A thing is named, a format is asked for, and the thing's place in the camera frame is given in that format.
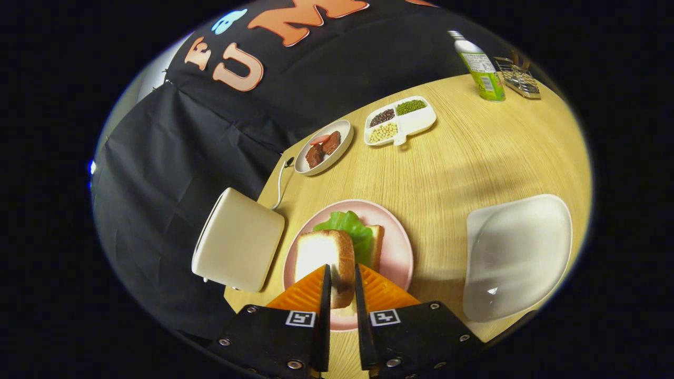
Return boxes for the black backdrop cloth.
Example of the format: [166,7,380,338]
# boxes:
[91,0,527,337]

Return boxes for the bread slice under ham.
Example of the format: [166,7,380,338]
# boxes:
[366,225,385,272]

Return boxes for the silver bottle green label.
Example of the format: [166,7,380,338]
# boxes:
[448,30,506,102]

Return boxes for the white oval plate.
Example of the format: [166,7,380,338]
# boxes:
[294,119,354,176]

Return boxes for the white toaster cable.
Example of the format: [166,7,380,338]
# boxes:
[271,158,293,211]

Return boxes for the green lettuce leaf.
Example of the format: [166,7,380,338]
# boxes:
[313,211,373,266]

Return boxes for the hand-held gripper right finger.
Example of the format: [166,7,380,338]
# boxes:
[354,263,485,379]

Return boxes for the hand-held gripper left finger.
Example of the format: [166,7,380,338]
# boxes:
[208,264,332,379]

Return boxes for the metal wire rack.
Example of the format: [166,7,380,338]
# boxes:
[494,55,542,99]

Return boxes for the plain toast bread slice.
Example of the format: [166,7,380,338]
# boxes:
[294,230,356,310]

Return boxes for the white divided bean dish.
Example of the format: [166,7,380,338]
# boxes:
[364,96,438,147]

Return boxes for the white square plate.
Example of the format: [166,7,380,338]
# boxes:
[463,194,573,323]

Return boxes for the white toaster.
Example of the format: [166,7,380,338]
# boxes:
[191,187,285,293]

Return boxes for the pink plate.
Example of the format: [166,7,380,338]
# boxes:
[283,199,414,332]

